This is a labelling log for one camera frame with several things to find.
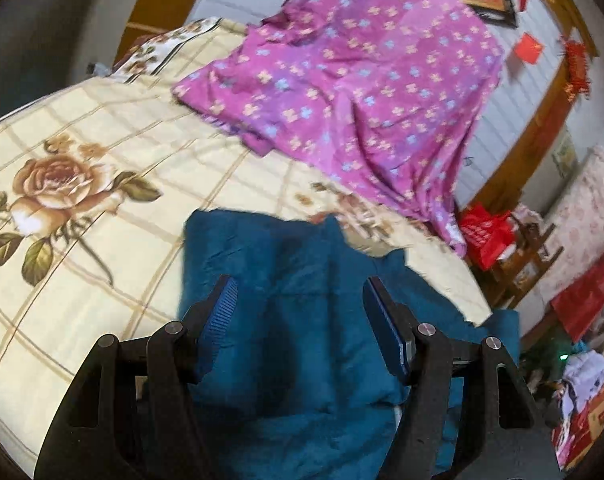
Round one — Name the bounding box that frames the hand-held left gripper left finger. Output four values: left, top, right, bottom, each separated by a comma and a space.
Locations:
33, 274, 240, 480

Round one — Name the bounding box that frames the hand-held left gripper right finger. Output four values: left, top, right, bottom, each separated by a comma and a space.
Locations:
363, 276, 565, 480

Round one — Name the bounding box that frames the blue down jacket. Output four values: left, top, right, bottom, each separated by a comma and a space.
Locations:
179, 208, 521, 480

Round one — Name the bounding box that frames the red shopping bag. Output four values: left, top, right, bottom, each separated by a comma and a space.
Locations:
459, 202, 516, 270

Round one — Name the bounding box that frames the cream rose-print bed sheet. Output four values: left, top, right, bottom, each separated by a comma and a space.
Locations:
0, 72, 493, 466

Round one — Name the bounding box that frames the wooden chair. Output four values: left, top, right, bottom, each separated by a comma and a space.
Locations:
492, 210, 565, 311

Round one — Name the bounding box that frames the red cloth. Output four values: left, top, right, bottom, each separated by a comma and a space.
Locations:
552, 250, 604, 343

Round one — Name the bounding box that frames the pile of mixed cloths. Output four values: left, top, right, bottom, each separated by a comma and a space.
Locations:
552, 350, 604, 466

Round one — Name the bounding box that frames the pink floral curtain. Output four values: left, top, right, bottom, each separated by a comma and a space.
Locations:
532, 145, 604, 306

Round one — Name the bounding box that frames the purple floral cloth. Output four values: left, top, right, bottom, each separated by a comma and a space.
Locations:
171, 0, 505, 259

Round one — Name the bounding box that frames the white floral pillow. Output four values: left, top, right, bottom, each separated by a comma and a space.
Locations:
113, 16, 253, 83

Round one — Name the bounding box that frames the small wall poster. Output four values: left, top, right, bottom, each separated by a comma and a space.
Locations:
552, 130, 578, 178

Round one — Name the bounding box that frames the red tinsel wall ornament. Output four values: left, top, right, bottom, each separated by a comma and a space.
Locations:
562, 37, 593, 103

